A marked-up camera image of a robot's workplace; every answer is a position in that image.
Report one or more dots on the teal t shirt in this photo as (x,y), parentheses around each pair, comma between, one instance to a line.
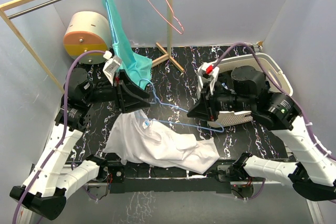
(137,67)

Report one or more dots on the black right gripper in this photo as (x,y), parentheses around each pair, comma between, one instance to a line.
(206,109)

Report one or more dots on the aluminium base frame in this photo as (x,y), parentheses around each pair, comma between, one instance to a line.
(168,179)

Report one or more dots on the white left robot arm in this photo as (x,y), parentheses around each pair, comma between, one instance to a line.
(70,123)

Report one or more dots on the cream round drawer cabinet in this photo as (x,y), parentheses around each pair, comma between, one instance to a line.
(87,31)

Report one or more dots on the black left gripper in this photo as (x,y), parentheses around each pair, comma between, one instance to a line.
(128,104)

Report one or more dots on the blue hanger under teal shirt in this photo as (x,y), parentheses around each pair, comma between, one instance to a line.
(111,25)

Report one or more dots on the white t shirt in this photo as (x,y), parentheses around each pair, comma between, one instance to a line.
(135,138)

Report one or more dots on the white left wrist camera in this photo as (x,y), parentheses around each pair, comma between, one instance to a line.
(111,65)

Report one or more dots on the cream plastic laundry basket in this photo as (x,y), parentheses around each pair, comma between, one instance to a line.
(273,64)

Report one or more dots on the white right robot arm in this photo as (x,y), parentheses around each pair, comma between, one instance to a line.
(312,175)

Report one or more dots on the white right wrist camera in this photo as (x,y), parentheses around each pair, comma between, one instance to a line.
(207,74)

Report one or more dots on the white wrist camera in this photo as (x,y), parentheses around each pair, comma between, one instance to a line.
(207,74)
(111,65)

